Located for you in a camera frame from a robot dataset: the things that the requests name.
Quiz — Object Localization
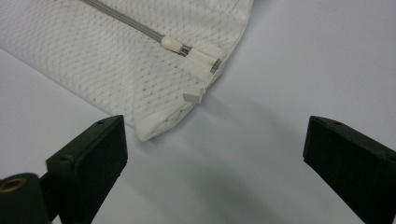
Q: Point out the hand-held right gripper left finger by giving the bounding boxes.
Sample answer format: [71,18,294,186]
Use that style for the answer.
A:
[46,115,129,224]

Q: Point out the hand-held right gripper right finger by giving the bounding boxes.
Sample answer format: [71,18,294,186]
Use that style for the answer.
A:
[303,115,396,224]

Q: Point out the white mesh laundry bag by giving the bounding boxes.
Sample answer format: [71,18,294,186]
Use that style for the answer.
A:
[0,0,255,143]

